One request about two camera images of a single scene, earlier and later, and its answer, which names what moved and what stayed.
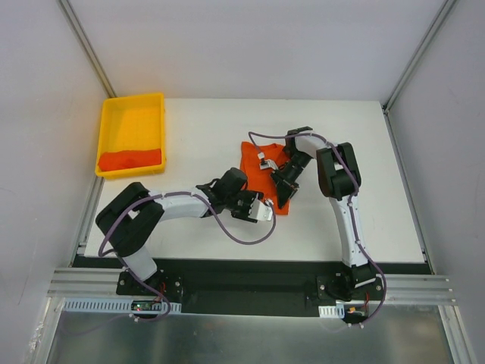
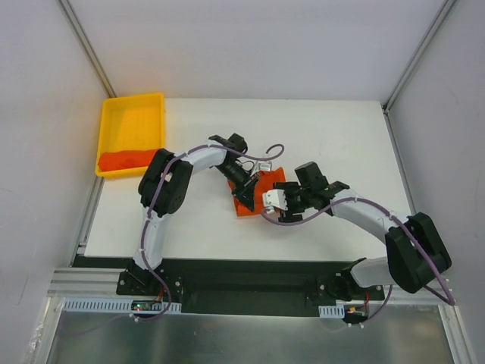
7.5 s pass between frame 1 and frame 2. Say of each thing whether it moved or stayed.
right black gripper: moved
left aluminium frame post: stayed
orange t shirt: moved
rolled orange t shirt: stayed
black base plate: stayed
